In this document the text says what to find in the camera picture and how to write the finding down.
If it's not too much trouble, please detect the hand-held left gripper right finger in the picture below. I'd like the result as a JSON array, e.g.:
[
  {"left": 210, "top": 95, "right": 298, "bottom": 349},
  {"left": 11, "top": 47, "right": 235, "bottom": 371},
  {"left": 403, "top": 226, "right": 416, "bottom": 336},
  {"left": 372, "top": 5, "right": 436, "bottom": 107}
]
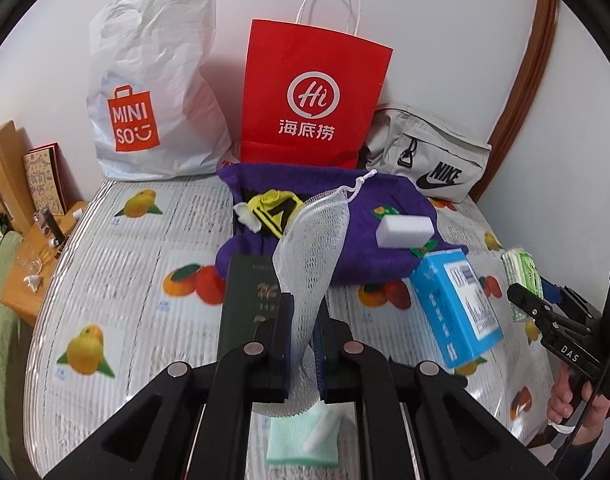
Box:
[{"left": 311, "top": 310, "right": 560, "bottom": 480}]

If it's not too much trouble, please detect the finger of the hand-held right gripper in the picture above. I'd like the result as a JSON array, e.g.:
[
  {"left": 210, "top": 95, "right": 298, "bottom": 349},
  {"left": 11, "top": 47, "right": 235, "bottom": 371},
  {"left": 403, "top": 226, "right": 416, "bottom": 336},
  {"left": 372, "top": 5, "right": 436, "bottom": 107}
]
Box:
[
  {"left": 507, "top": 284, "right": 598, "bottom": 346},
  {"left": 541, "top": 280, "right": 598, "bottom": 321}
]

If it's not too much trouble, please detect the brown illustrated notebook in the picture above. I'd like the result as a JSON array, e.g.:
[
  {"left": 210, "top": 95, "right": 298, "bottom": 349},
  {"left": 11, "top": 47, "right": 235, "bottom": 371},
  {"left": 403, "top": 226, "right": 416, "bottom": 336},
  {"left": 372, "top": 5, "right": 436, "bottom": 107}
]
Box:
[{"left": 24, "top": 143, "right": 70, "bottom": 217}]

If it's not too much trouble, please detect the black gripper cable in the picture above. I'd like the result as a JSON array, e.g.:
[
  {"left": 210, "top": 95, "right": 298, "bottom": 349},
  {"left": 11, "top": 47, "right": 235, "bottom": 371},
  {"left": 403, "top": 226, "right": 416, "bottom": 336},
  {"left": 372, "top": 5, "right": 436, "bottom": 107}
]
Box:
[{"left": 560, "top": 310, "right": 610, "bottom": 480}]

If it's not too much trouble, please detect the wooden nightstand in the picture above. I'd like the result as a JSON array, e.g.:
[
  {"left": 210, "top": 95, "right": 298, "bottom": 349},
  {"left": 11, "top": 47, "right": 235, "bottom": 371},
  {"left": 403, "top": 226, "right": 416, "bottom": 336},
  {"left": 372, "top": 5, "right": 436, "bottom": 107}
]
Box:
[{"left": 0, "top": 201, "right": 88, "bottom": 328}]

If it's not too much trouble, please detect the person's right hand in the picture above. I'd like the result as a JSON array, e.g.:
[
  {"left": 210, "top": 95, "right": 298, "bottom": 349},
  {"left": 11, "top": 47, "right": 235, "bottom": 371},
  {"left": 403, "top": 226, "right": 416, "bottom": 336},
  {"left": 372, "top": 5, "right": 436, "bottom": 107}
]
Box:
[{"left": 546, "top": 360, "right": 610, "bottom": 441}]

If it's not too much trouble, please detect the small black device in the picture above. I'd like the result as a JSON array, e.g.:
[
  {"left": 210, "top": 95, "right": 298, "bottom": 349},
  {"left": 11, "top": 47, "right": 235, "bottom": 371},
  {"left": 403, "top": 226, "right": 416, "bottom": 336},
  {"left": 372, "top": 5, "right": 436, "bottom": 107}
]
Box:
[{"left": 38, "top": 210, "right": 66, "bottom": 248}]

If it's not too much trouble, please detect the white plastic shopping bag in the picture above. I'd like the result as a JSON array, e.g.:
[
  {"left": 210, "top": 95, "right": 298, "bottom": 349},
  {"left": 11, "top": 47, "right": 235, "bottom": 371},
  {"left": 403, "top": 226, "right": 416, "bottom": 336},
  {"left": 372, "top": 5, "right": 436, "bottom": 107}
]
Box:
[{"left": 86, "top": 0, "right": 233, "bottom": 182}]

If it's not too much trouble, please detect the green snack packet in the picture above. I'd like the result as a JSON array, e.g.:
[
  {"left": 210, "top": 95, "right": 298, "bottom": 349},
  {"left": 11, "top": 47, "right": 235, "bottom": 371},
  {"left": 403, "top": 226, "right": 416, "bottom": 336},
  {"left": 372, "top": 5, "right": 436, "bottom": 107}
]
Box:
[{"left": 371, "top": 204, "right": 440, "bottom": 257}]

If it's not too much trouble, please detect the wooden bed headboard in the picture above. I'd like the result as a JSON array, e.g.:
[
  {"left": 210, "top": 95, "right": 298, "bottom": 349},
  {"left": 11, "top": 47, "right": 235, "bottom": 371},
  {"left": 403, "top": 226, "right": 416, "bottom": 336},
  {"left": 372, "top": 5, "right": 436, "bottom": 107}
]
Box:
[{"left": 0, "top": 121, "right": 36, "bottom": 233}]

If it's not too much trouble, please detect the brown wooden door frame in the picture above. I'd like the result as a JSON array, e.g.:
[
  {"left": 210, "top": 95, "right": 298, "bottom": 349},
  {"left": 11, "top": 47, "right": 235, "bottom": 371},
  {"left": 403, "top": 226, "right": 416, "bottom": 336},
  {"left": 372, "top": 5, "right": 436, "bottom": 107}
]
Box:
[{"left": 472, "top": 0, "right": 560, "bottom": 206}]

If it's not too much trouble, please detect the dark green tin box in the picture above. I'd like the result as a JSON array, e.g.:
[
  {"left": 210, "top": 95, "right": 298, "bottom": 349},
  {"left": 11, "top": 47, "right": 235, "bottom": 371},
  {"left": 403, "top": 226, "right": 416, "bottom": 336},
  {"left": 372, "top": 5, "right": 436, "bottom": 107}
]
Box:
[{"left": 216, "top": 254, "right": 286, "bottom": 361}]

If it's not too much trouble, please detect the red paper bag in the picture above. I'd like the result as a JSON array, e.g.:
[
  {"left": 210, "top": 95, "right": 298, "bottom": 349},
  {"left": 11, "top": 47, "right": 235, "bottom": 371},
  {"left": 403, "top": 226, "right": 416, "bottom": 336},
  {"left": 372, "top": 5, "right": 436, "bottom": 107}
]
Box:
[{"left": 239, "top": 0, "right": 393, "bottom": 170}]

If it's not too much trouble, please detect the white mesh drawstring bag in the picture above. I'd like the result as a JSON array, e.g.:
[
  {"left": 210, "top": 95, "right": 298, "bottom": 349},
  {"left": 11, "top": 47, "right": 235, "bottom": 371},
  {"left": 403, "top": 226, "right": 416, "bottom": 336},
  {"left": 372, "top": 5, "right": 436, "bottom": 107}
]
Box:
[{"left": 272, "top": 171, "right": 379, "bottom": 416}]

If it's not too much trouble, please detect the small white fabric roll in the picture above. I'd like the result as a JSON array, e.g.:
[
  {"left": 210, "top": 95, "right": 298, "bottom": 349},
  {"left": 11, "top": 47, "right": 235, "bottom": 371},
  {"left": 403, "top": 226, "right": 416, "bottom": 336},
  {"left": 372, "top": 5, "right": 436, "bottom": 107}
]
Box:
[{"left": 304, "top": 407, "right": 342, "bottom": 453}]

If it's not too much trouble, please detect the green bed sheet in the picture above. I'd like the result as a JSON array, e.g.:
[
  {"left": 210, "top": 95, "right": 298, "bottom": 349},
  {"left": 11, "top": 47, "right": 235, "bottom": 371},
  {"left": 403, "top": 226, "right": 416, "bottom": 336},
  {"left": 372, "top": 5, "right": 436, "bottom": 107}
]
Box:
[{"left": 0, "top": 232, "right": 36, "bottom": 441}]

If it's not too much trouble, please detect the small green tissue pack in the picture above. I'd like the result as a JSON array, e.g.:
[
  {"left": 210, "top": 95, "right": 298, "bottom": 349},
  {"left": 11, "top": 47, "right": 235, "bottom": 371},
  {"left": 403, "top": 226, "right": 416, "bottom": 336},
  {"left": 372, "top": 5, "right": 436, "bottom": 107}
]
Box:
[{"left": 501, "top": 247, "right": 543, "bottom": 323}]

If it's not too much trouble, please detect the white sponge block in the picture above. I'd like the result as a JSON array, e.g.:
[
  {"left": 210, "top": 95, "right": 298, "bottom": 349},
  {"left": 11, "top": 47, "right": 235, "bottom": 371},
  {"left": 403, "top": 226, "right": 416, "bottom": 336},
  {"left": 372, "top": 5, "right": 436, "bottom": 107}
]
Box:
[{"left": 376, "top": 214, "right": 435, "bottom": 250}]

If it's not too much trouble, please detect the fruit print tablecloth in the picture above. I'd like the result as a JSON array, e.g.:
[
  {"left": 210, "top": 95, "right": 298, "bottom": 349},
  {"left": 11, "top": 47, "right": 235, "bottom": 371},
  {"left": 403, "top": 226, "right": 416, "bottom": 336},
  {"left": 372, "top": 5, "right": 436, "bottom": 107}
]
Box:
[{"left": 28, "top": 180, "right": 556, "bottom": 480}]

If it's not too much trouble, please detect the light green cloth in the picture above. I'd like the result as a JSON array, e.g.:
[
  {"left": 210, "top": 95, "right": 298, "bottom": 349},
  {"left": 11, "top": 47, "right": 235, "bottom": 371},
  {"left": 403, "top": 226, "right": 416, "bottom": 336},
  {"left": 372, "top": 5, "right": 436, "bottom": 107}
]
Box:
[{"left": 265, "top": 402, "right": 347, "bottom": 467}]

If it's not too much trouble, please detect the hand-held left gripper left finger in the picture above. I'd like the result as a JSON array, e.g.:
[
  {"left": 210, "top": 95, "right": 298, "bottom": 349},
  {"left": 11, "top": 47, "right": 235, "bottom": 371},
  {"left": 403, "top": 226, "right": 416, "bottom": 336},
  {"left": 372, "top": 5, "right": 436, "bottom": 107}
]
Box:
[{"left": 40, "top": 294, "right": 296, "bottom": 480}]

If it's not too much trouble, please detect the blue tissue pack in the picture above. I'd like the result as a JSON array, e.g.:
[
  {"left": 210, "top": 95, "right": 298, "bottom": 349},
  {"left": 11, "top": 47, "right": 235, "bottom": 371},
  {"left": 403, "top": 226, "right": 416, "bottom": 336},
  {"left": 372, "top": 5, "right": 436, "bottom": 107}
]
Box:
[{"left": 409, "top": 247, "right": 504, "bottom": 368}]

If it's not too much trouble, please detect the person's right forearm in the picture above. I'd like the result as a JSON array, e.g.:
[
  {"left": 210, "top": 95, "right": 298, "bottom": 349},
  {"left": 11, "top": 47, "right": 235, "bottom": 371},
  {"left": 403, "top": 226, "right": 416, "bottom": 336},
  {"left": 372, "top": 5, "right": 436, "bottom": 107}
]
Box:
[{"left": 545, "top": 427, "right": 610, "bottom": 480}]

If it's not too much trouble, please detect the grey waist bag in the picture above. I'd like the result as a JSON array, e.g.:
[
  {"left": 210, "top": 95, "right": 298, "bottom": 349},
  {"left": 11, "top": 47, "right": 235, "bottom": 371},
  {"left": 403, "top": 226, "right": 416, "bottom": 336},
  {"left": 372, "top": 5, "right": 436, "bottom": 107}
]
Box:
[{"left": 361, "top": 104, "right": 492, "bottom": 204}]

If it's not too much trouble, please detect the yellow and black cloth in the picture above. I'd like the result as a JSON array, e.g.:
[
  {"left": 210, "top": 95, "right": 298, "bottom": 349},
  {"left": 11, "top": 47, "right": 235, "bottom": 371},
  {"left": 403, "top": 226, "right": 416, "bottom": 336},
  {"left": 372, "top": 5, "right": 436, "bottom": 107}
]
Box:
[{"left": 245, "top": 190, "right": 304, "bottom": 238}]

